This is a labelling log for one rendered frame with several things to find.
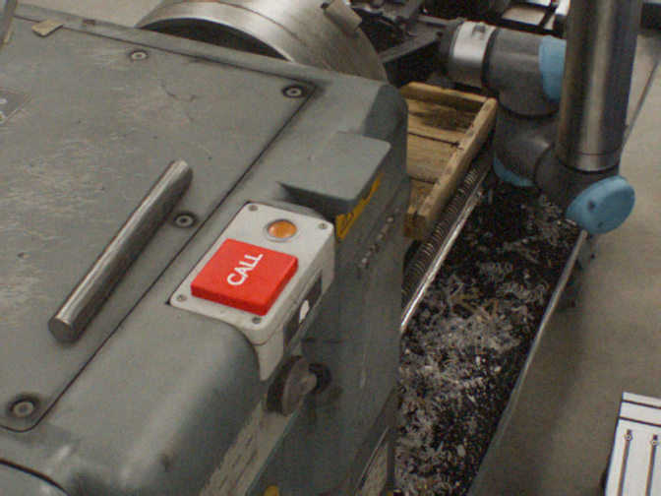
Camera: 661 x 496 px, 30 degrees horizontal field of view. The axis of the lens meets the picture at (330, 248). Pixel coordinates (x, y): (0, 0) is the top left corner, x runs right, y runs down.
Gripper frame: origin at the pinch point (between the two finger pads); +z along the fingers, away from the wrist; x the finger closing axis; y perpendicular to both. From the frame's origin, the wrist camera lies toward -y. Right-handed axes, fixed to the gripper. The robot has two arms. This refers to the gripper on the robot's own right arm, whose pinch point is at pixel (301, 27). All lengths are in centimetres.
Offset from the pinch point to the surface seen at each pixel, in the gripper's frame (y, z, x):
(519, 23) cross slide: 33.1, -20.1, -11.7
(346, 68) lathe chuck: -23.0, -15.7, 10.0
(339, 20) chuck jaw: -17.5, -12.6, 12.3
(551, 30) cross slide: 35.3, -24.4, -13.0
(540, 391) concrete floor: 57, -27, -108
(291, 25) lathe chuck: -24.4, -10.1, 14.6
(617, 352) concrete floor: 74, -39, -108
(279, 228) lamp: -60, -26, 18
